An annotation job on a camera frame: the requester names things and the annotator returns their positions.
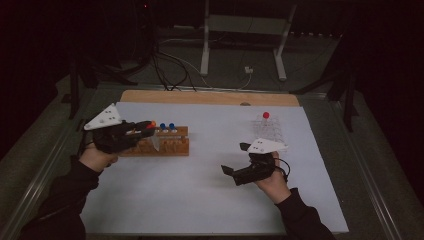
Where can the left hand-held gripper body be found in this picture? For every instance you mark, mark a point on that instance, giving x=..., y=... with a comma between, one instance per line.
x=113, y=136

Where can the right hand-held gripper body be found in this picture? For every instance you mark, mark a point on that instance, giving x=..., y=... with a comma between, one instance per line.
x=263, y=146

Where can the orange-capped clear test tube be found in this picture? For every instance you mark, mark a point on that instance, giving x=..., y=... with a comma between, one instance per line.
x=153, y=123

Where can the clear plastic test tube rack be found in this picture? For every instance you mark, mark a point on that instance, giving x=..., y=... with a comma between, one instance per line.
x=270, y=130

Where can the wooden test tube rack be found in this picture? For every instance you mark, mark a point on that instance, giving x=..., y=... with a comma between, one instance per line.
x=176, y=150

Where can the person's left hand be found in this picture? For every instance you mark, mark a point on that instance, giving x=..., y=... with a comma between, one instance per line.
x=95, y=160

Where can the person's right hand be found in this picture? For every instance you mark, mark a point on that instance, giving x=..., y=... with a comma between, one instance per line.
x=275, y=188

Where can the white table mat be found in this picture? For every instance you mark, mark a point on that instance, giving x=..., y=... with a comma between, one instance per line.
x=200, y=200

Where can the black tripod stand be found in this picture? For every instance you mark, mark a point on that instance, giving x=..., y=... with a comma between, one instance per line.
x=349, y=110
x=74, y=96

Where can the grey metal stand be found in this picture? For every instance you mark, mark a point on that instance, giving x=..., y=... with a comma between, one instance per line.
x=205, y=50

